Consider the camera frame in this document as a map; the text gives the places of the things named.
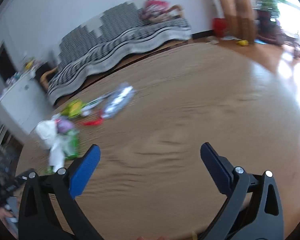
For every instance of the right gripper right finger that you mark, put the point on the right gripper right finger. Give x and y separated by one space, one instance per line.
252 209

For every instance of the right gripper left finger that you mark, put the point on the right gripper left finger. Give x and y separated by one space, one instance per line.
37 217

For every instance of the white crumpled plastic bag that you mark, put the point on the white crumpled plastic bag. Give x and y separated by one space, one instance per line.
46 130

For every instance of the green white long carton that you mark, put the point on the green white long carton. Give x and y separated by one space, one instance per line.
62 148

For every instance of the white cabinet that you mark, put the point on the white cabinet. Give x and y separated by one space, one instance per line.
24 105

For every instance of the yellow green wrapper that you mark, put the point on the yellow green wrapper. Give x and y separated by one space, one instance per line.
73 109

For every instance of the red small wrapper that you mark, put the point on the red small wrapper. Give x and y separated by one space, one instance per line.
93 120

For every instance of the wooden sofa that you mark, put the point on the wooden sofa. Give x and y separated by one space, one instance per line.
110 60

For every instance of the silver foil wrapper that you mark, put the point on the silver foil wrapper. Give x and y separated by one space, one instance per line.
118 100

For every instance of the yellow toy on floor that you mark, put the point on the yellow toy on floor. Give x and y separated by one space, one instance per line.
243 43

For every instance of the orange brown curtain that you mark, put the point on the orange brown curtain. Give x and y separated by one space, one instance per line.
240 16

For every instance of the black white striped blanket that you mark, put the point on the black white striped blanket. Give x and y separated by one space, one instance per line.
115 52

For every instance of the pink plush pillow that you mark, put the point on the pink plush pillow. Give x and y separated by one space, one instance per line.
155 11

